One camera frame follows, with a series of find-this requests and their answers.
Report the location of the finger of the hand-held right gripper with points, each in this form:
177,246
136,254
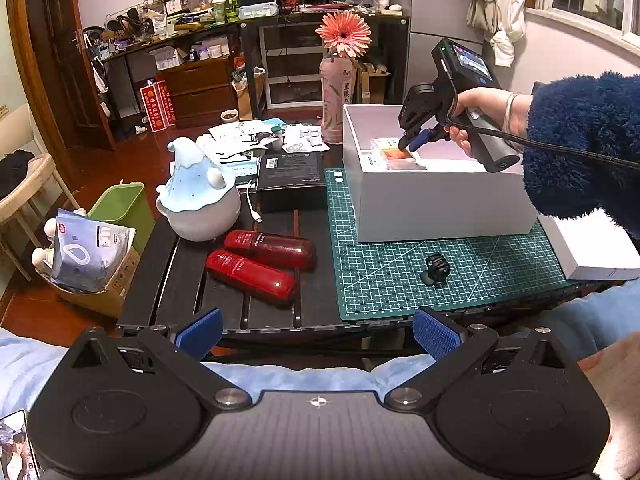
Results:
422,138

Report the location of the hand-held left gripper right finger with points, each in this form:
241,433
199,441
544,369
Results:
435,332

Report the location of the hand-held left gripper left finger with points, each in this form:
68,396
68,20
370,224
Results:
202,332

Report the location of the orange label small box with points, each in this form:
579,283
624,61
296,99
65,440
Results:
402,154

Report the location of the small black clip mount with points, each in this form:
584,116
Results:
434,267

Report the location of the white storage box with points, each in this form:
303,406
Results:
440,205

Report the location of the white box lid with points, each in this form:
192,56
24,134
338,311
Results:
590,250

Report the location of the person's right forearm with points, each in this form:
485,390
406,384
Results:
585,145

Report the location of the person's right hand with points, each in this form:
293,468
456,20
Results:
495,107

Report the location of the white small carton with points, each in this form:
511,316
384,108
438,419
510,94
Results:
395,164

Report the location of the yellow edged white carton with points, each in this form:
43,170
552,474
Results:
378,146

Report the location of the dark computer desk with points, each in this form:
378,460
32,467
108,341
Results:
397,60

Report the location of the silver refrigerator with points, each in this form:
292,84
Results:
435,0

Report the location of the brown cardboard sheets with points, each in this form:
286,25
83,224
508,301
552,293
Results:
372,85

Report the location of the red cosmetic bottle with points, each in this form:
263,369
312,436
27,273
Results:
270,249
250,275

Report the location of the green cutting mat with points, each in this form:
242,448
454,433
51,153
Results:
390,270

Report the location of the white curtain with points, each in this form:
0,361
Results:
515,10

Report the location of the pink drink bottle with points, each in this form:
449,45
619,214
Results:
337,105

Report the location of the cardboard box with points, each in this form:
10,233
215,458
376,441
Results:
115,290

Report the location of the pill blister pack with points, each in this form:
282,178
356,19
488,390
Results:
312,136

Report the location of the pink gerbera flower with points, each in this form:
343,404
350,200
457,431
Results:
344,32

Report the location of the white printed sachet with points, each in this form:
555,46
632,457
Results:
296,146

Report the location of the blue white mountain jar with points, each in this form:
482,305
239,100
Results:
200,205

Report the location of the black product box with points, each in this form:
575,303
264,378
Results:
290,172

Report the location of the blue white packet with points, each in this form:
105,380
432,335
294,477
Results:
85,250

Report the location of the small dark cap bottle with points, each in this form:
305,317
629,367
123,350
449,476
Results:
278,139

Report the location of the green plastic bin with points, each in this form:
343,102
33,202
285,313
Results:
125,210

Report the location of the teal card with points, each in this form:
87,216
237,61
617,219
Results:
274,122

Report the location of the blue picture book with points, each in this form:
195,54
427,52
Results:
240,166

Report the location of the white plush toy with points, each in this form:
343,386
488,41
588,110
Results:
41,257

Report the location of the person's blue clad legs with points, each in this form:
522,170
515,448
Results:
25,360

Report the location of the blossom print paper packet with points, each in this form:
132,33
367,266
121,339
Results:
225,147
240,132

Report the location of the small white plant pot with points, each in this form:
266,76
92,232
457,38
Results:
230,116

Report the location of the light blue wipes pack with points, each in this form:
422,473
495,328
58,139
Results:
257,11

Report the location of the smartphone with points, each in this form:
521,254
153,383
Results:
15,445

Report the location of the brown drawer cabinet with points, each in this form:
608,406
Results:
200,90

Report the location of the wooden high chair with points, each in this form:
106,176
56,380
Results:
40,170

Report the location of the red sign board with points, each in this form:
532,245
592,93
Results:
167,102
150,107

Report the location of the green white cup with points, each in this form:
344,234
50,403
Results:
219,12

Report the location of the black cloth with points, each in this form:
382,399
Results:
12,170

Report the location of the wooden door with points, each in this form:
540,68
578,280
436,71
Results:
55,60

